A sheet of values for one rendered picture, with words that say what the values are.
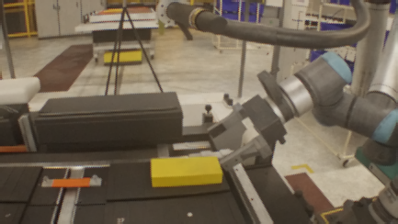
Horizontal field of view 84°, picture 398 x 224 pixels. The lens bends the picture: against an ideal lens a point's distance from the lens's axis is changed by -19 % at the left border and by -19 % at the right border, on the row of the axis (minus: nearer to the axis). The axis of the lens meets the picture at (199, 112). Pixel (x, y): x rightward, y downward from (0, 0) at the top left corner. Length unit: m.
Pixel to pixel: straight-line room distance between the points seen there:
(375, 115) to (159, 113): 0.55
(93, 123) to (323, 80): 0.59
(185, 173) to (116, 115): 0.25
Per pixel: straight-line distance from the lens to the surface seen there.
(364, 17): 0.57
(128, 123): 0.74
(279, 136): 0.57
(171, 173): 0.61
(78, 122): 0.76
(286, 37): 0.41
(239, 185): 0.66
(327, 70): 0.61
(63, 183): 0.68
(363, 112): 0.68
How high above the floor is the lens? 1.42
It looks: 26 degrees down
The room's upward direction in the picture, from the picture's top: 3 degrees clockwise
